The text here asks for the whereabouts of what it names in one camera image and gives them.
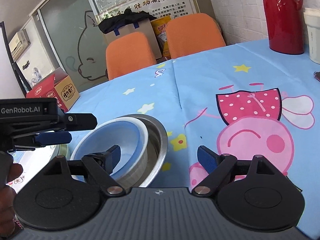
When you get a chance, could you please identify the large white floral plate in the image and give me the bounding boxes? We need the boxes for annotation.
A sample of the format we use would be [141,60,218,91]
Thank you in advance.
[7,144,71,193]

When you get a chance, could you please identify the white ceramic bowl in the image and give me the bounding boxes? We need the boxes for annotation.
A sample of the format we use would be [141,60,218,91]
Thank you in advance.
[71,117,149,189]

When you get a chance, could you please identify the blue translucent plastic bowl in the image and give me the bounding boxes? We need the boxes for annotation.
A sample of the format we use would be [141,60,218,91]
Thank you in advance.
[71,117,146,180]

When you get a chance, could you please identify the stainless steel bowl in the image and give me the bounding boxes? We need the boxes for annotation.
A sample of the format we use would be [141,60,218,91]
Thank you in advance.
[116,114,168,190]

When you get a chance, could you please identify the person's left hand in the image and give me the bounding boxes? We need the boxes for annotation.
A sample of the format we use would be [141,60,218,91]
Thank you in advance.
[0,163,23,237]

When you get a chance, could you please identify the red cracker cardboard box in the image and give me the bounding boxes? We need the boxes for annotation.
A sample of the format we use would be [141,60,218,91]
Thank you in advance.
[27,68,80,113]

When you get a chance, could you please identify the blue cartoon tablecloth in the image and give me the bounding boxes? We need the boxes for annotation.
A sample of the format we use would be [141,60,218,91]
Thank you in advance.
[64,40,319,239]

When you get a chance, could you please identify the white air conditioner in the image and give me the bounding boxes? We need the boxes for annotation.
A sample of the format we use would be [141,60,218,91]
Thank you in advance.
[9,29,30,61]

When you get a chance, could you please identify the left orange chair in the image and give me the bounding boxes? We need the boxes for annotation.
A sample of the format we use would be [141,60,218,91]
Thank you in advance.
[106,35,157,80]

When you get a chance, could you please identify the orange chair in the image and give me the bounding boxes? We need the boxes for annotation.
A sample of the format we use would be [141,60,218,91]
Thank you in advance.
[166,13,226,59]
[106,35,157,80]

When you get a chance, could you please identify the black cloth on bag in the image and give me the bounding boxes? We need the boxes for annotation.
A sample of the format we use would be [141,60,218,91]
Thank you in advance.
[98,9,156,34]

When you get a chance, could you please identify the brown paper bag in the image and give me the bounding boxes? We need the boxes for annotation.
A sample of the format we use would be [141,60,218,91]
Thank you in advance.
[103,19,162,59]

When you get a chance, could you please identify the yellow snack bag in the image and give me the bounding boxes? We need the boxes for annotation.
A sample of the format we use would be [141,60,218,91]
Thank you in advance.
[151,16,171,57]

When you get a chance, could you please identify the right orange chair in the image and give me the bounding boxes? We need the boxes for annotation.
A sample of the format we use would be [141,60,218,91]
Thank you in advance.
[166,13,226,59]

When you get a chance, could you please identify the white tumbler cup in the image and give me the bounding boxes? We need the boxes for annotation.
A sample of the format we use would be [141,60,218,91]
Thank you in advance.
[304,8,320,64]

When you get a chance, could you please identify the red thermos jug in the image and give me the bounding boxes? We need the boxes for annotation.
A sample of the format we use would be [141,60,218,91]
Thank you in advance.
[263,0,304,55]

